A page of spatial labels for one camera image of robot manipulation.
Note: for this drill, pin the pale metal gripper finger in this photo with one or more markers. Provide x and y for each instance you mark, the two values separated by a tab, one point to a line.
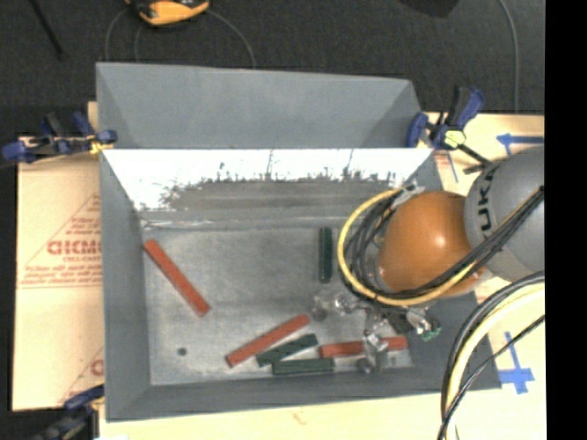
338	304
376	347

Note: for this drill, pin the red-brown flat block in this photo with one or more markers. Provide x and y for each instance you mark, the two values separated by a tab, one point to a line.
268	340
341	349
176	277

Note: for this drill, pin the dark green flat block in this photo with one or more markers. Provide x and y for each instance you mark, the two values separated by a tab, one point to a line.
286	350
325	255
302	366

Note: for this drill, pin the grey metal bin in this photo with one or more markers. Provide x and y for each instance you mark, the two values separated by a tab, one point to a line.
257	108

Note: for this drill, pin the brown cardboard board, red print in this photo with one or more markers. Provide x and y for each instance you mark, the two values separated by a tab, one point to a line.
55	319

